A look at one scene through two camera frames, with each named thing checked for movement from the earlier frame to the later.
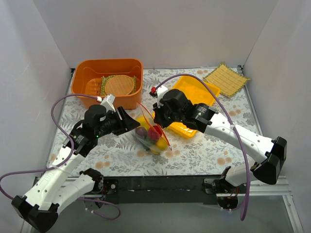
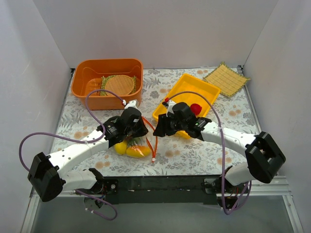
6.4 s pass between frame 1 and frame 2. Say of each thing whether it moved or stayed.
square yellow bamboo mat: stayed
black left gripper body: moved
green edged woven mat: stayed
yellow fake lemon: moved
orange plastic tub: stayed
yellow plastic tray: stayed
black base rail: stayed
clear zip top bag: moved
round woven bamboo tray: stayed
